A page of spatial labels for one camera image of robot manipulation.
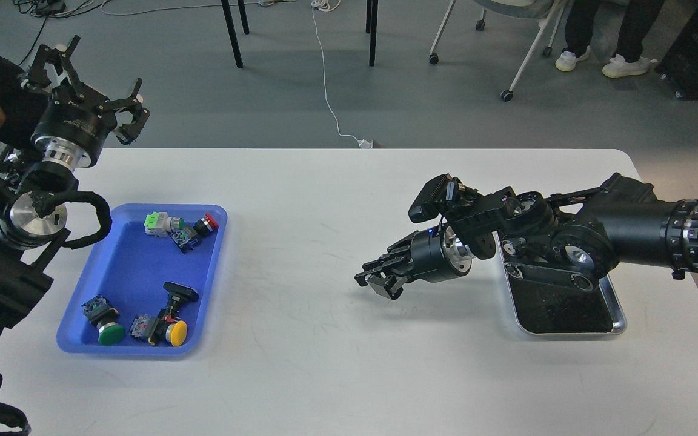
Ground black table legs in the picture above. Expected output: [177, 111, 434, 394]
[221, 0, 379, 69]

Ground light green switch block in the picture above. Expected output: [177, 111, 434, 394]
[144, 211, 185, 237]

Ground white cable on floor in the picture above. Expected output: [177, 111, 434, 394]
[311, 0, 374, 150]

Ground white office chair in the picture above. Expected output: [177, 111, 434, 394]
[421, 1, 571, 107]

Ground black cable on floor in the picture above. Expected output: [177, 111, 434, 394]
[13, 0, 101, 67]

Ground blue plastic tray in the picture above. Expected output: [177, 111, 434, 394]
[56, 203, 228, 358]

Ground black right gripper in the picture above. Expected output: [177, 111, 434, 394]
[354, 227, 475, 300]

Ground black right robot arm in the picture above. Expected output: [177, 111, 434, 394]
[354, 172, 698, 300]

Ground yellow push button switch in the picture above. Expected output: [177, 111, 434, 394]
[128, 314, 188, 347]

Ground metal tray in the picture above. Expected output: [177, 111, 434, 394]
[498, 234, 628, 339]

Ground red push button switch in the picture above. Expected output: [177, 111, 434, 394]
[170, 213, 219, 254]

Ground green push button switch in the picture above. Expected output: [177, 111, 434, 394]
[81, 295, 125, 346]

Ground black selector switch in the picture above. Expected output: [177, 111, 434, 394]
[163, 281, 199, 317]

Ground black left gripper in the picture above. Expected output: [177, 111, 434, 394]
[22, 35, 150, 169]

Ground person legs white shoes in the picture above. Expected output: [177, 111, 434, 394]
[555, 1, 665, 78]

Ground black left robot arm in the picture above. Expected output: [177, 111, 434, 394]
[0, 36, 150, 336]

